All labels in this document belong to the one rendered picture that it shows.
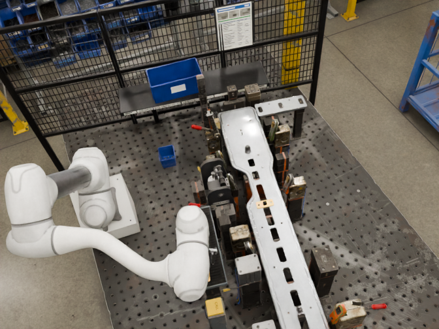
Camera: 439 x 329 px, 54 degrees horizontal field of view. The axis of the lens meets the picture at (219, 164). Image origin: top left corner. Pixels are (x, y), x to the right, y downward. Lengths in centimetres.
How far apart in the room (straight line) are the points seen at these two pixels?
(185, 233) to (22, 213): 55
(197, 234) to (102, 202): 82
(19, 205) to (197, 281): 64
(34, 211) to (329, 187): 162
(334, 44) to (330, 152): 210
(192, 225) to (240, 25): 151
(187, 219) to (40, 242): 52
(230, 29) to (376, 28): 257
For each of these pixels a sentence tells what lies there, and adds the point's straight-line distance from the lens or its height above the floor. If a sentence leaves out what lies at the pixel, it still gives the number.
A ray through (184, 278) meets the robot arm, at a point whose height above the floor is 157.
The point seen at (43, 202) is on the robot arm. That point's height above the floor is 160.
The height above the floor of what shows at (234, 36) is 124.
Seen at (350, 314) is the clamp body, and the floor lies 106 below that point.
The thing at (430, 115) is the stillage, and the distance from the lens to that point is 380.
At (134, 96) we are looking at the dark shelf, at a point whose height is 103.
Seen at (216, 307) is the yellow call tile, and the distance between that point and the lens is 172.
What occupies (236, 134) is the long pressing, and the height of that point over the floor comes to 100.
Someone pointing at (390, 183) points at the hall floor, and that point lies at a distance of 353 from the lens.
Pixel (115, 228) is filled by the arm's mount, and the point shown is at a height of 81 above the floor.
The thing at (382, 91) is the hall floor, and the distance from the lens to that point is 420.
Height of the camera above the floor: 278
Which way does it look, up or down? 52 degrees down
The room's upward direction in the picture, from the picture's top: 7 degrees counter-clockwise
